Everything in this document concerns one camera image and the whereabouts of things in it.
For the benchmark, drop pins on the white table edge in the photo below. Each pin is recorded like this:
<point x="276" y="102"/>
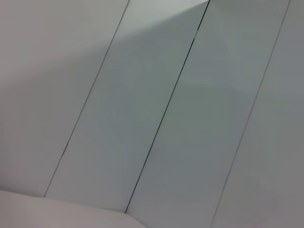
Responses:
<point x="59" y="213"/>

